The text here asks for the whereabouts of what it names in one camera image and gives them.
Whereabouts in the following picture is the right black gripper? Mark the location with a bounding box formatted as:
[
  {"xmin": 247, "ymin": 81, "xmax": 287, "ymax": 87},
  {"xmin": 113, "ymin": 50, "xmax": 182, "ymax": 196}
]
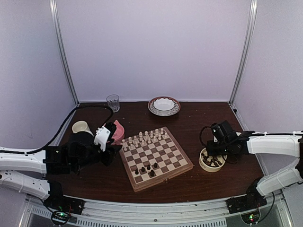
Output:
[{"xmin": 206, "ymin": 140, "xmax": 231, "ymax": 157}]

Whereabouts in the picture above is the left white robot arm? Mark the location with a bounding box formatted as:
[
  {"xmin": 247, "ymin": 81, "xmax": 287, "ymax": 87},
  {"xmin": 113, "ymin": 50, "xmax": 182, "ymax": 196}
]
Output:
[{"xmin": 0, "ymin": 131, "xmax": 122, "ymax": 210}]

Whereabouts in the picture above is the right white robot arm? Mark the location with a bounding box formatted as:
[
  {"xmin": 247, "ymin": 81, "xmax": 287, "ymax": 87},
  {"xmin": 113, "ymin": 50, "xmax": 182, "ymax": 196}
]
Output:
[{"xmin": 203, "ymin": 121, "xmax": 303, "ymax": 209}]

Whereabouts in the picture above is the white chess piece tall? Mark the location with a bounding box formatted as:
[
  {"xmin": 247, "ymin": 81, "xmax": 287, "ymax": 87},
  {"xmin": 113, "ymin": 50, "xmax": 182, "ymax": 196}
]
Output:
[{"xmin": 139, "ymin": 132, "xmax": 143, "ymax": 142}]

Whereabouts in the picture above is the wooden chess board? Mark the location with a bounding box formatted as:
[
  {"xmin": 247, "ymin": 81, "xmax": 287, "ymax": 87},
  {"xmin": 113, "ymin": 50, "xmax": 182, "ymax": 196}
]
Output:
[{"xmin": 119, "ymin": 127, "xmax": 194, "ymax": 192}]

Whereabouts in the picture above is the cream cat-ear bowl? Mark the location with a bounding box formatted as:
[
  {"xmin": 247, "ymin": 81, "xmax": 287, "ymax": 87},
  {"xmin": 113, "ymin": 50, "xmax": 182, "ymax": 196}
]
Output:
[{"xmin": 199, "ymin": 148, "xmax": 227, "ymax": 173}]

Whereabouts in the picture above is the cream ceramic mug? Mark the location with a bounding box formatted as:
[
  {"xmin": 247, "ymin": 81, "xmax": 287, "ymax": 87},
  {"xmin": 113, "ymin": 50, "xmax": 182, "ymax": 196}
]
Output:
[{"xmin": 71, "ymin": 121, "xmax": 94, "ymax": 137}]

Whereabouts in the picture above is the pink cat-ear bowl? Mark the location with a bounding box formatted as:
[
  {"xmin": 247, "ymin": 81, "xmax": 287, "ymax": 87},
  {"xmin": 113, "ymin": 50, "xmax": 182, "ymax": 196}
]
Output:
[{"xmin": 112, "ymin": 120, "xmax": 125, "ymax": 144}]

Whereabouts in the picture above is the clear drinking glass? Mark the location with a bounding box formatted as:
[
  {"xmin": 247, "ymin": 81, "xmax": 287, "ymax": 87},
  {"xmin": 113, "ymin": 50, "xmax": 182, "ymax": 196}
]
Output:
[{"xmin": 106, "ymin": 94, "xmax": 120, "ymax": 113}]

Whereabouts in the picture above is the patterned ceramic plate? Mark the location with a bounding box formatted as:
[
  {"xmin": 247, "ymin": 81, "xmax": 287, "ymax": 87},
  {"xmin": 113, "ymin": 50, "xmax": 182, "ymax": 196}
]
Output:
[{"xmin": 148, "ymin": 96, "xmax": 181, "ymax": 117}]

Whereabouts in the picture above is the white scalloped bowl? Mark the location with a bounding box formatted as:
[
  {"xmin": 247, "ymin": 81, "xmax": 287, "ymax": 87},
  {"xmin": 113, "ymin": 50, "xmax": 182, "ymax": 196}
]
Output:
[{"xmin": 153, "ymin": 98, "xmax": 176, "ymax": 111}]

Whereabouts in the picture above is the right black cable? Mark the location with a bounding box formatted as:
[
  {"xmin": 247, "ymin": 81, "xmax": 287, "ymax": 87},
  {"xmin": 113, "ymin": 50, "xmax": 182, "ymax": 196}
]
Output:
[{"xmin": 199, "ymin": 125, "xmax": 216, "ymax": 148}]

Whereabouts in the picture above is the black cable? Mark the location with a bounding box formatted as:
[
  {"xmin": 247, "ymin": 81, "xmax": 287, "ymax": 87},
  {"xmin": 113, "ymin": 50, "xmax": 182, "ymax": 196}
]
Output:
[
  {"xmin": 199, "ymin": 125, "xmax": 216, "ymax": 148},
  {"xmin": 0, "ymin": 105, "xmax": 114, "ymax": 154}
]

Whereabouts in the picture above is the left black cable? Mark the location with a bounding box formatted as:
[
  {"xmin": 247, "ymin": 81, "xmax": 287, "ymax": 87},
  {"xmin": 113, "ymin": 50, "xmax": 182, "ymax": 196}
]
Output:
[{"xmin": 0, "ymin": 105, "xmax": 114, "ymax": 154}]

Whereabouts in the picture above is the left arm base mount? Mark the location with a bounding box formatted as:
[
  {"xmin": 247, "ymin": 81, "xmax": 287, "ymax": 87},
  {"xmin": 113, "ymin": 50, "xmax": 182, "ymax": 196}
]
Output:
[{"xmin": 44, "ymin": 180, "xmax": 85, "ymax": 215}]

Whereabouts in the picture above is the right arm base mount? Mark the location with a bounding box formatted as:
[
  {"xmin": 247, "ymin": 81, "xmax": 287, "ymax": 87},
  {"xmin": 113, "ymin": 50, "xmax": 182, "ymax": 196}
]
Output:
[{"xmin": 226, "ymin": 181, "xmax": 267, "ymax": 214}]

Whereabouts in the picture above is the right aluminium frame post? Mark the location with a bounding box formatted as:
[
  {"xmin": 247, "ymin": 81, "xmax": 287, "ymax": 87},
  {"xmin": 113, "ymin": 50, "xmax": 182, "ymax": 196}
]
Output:
[{"xmin": 229, "ymin": 0, "xmax": 258, "ymax": 106}]

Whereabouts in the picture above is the aluminium frame post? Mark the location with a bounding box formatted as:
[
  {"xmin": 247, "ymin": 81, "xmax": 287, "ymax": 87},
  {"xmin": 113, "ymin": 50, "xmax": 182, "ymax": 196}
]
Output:
[
  {"xmin": 49, "ymin": 0, "xmax": 79, "ymax": 105},
  {"xmin": 229, "ymin": 0, "xmax": 258, "ymax": 106}
]

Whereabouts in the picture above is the left aluminium frame post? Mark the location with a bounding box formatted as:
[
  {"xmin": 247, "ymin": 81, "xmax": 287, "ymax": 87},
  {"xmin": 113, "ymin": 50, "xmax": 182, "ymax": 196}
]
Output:
[{"xmin": 49, "ymin": 0, "xmax": 79, "ymax": 105}]

